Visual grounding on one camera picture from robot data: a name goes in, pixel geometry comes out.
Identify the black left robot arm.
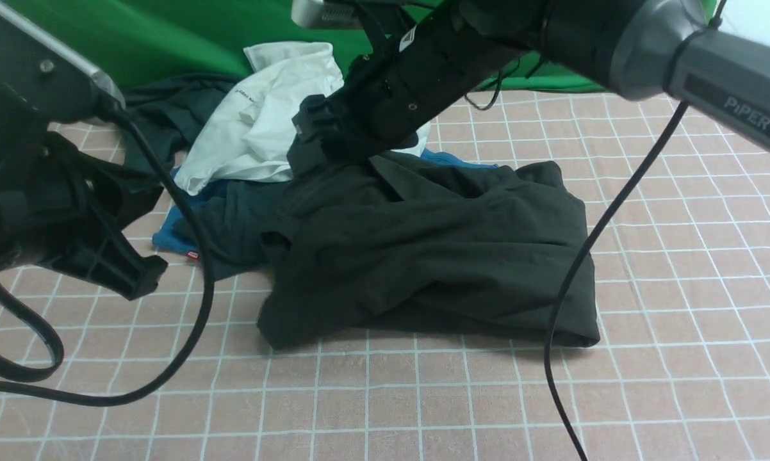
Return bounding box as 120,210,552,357
0,131,168,300

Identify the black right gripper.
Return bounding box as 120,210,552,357
288,54,437,178

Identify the green backdrop cloth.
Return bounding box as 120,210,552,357
1,0,719,93

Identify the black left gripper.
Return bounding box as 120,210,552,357
1,131,167,300

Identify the blue shirt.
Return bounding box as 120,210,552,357
151,149,498,260

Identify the dark gray long-sleeve shirt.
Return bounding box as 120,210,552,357
258,149,587,350

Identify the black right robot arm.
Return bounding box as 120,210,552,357
291,1,770,161

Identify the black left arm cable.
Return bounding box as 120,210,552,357
0,109,216,408

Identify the white shirt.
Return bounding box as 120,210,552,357
172,41,432,197

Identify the dark teal shirt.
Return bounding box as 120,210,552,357
122,73,289,280

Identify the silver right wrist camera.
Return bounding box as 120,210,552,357
290,1,434,30

